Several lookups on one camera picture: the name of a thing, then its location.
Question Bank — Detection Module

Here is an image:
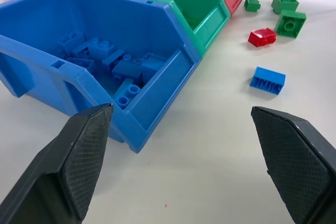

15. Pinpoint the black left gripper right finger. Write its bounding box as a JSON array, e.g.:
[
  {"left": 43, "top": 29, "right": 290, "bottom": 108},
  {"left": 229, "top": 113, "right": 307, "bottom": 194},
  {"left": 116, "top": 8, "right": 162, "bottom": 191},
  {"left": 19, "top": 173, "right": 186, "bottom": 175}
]
[{"left": 251, "top": 106, "right": 336, "bottom": 224}]

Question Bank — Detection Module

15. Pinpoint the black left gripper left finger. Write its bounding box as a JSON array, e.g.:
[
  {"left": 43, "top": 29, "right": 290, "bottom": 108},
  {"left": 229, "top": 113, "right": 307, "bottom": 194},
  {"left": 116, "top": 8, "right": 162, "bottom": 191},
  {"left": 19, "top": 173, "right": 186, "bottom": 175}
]
[{"left": 0, "top": 103, "right": 114, "bottom": 224}]

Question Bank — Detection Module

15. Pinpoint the blue hollow building block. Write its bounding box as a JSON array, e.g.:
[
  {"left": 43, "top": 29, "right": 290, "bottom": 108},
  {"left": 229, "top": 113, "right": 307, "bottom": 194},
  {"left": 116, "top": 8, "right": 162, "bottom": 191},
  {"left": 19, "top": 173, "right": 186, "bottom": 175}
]
[{"left": 249, "top": 66, "right": 286, "bottom": 95}]

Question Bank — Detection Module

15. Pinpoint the long blue studded brick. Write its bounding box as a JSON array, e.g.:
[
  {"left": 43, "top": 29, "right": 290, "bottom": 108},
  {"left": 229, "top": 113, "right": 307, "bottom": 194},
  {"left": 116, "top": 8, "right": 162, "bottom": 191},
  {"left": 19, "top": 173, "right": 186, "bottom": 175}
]
[{"left": 114, "top": 78, "right": 144, "bottom": 108}]

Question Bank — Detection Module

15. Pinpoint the blue building brick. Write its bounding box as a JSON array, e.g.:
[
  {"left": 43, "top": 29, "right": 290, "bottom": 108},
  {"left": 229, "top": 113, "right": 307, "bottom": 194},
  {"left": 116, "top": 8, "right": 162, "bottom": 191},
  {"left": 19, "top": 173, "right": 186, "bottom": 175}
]
[
  {"left": 141, "top": 52, "right": 169, "bottom": 78},
  {"left": 88, "top": 38, "right": 118, "bottom": 58},
  {"left": 58, "top": 31, "right": 88, "bottom": 51},
  {"left": 102, "top": 49, "right": 125, "bottom": 67},
  {"left": 66, "top": 56, "right": 95, "bottom": 71},
  {"left": 112, "top": 54, "right": 144, "bottom": 81}
]

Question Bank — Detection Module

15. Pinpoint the red building block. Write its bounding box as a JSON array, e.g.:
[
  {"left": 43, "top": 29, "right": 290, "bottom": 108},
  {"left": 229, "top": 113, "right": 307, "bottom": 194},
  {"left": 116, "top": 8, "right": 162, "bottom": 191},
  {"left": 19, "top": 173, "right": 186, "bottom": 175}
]
[{"left": 248, "top": 27, "right": 278, "bottom": 48}]

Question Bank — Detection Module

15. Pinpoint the large green building block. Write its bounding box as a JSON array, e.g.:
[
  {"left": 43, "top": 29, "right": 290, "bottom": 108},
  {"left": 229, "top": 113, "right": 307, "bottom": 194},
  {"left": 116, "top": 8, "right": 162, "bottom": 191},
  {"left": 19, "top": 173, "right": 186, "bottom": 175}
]
[{"left": 274, "top": 9, "right": 307, "bottom": 40}]

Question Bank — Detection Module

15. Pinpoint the blue plastic storage bin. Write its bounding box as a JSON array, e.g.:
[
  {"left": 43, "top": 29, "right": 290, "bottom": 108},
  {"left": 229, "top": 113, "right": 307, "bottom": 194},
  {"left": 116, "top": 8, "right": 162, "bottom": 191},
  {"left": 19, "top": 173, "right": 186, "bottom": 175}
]
[{"left": 0, "top": 0, "right": 201, "bottom": 154}]

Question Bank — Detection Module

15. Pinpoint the medium green building block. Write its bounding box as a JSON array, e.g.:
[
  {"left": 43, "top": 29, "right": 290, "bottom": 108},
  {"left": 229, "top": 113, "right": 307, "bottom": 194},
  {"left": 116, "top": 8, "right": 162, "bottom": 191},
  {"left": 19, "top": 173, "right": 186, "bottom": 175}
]
[{"left": 271, "top": 0, "right": 300, "bottom": 15}]

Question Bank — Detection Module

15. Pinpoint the small green building block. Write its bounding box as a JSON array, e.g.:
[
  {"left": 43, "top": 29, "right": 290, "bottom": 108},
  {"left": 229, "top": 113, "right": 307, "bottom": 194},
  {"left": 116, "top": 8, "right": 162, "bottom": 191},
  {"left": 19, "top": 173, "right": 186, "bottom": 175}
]
[{"left": 244, "top": 0, "right": 261, "bottom": 13}]

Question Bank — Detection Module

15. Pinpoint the green plastic storage bin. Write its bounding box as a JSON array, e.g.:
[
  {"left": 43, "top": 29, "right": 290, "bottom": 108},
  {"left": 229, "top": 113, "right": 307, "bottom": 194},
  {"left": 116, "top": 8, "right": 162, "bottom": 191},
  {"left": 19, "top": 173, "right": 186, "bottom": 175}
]
[{"left": 64, "top": 0, "right": 232, "bottom": 59}]

